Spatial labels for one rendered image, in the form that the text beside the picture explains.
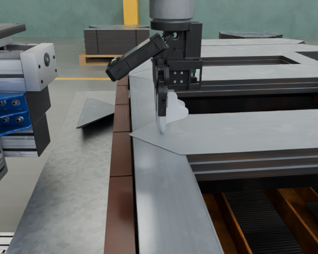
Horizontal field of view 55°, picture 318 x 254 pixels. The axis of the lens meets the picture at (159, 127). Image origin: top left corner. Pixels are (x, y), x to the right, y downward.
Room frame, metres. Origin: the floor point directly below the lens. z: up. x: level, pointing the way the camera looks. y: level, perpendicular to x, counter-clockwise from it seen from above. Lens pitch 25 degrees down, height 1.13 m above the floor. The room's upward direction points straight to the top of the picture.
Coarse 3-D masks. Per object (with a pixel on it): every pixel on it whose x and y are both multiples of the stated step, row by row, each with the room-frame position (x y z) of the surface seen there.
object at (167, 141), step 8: (144, 128) 0.57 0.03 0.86; (152, 128) 0.57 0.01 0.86; (168, 128) 0.57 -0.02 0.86; (144, 136) 0.53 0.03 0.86; (152, 136) 0.53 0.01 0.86; (160, 136) 0.53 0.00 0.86; (168, 136) 0.53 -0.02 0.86; (152, 144) 0.50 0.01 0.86; (160, 144) 0.50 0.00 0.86; (168, 144) 0.50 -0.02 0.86; (176, 144) 0.50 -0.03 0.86; (176, 152) 0.47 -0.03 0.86
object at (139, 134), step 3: (138, 129) 0.56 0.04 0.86; (141, 129) 0.56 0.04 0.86; (132, 132) 0.55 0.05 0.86; (135, 132) 0.55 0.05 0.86; (138, 132) 0.55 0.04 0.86; (141, 132) 0.55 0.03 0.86; (129, 135) 0.53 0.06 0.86; (132, 135) 0.53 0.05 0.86; (135, 135) 0.53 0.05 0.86; (138, 135) 0.53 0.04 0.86; (141, 135) 0.53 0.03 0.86; (138, 138) 0.52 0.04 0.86; (141, 138) 0.52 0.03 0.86; (144, 141) 0.51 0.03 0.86
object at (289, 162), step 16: (208, 64) 1.25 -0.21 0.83; (224, 64) 1.26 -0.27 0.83; (240, 64) 1.27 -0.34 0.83; (256, 64) 1.27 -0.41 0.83; (272, 64) 1.27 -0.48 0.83; (224, 80) 0.92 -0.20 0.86; (240, 80) 0.93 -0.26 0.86; (256, 80) 0.93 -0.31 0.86; (272, 80) 0.94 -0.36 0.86; (288, 80) 0.95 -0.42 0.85; (304, 80) 0.95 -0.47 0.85; (192, 96) 0.90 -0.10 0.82; (192, 160) 0.46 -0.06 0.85; (208, 160) 0.46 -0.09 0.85; (224, 160) 0.47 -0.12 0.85; (240, 160) 0.47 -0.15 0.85; (256, 160) 0.47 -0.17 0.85; (272, 160) 0.47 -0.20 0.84; (288, 160) 0.47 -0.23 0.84; (304, 160) 0.48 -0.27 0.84; (208, 176) 0.45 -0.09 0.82; (224, 176) 0.45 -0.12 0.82; (240, 176) 0.46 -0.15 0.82; (256, 176) 0.46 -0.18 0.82
